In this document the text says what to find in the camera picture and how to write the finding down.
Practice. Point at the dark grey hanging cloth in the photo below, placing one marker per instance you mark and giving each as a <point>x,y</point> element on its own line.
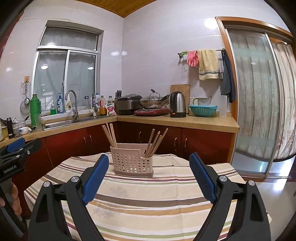
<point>227,86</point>

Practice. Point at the translucent plastic container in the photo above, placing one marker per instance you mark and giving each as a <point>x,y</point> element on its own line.
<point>223,106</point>

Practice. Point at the steel electric kettle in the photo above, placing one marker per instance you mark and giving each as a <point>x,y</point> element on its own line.
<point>177,105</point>

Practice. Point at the orange oil bottle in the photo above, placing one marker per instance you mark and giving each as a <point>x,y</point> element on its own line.
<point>102,108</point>

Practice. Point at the wooden cutting board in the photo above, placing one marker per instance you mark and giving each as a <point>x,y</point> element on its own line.
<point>185,89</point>

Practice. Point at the pink perforated utensil holder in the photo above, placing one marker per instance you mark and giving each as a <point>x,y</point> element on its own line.
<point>129,160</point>

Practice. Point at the yellow hanging towel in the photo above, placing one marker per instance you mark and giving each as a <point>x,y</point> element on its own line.
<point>208,64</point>

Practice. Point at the green plastic bottle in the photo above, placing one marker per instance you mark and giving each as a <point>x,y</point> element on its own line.
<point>35,112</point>

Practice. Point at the sliding glass door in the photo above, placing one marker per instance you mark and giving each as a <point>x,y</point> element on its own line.
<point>262,56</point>

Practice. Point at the red induction cooker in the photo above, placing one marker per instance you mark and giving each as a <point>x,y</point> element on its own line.
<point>152,112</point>

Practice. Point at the blue detergent bottle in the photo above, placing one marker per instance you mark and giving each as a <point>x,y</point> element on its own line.
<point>60,108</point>

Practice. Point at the white measuring jug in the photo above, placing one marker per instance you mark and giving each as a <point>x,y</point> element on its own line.
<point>200,100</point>

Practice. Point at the person's left hand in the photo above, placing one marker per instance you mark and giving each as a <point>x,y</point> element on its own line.
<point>11,193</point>

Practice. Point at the steel sink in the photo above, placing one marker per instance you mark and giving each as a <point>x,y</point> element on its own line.
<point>71,122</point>

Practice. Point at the knife block with knives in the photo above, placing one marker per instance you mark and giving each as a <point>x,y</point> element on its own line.
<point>118,94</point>

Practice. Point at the pink rubber gloves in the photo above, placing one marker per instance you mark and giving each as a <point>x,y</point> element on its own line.
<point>193,59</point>

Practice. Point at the steel wok with lid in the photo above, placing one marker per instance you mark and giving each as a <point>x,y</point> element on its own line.
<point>154,101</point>

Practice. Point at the black rice cooker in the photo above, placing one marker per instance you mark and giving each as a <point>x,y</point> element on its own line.
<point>128,104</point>

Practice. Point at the wall towel rail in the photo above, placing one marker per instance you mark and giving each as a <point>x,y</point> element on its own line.
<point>185,53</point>

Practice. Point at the chrome kitchen faucet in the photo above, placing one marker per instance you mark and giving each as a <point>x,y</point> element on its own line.
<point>75,115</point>

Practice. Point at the window with aluminium frame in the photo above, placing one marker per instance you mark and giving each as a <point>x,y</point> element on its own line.
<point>67,57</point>

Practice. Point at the teal plastic colander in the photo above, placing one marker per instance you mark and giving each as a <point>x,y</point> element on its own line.
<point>203,110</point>

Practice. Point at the white ceramic bowl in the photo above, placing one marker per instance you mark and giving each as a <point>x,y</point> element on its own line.
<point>23,130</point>

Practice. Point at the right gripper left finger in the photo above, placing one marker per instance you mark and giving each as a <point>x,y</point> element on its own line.
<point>48,221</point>

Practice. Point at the white spray bottle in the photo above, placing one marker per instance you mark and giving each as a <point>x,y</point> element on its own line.
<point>68,104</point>

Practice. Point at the wooden chopstick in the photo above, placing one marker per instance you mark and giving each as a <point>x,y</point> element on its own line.
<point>110,135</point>
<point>155,146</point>
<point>149,143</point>
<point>163,135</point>
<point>113,135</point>
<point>152,143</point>
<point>106,133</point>

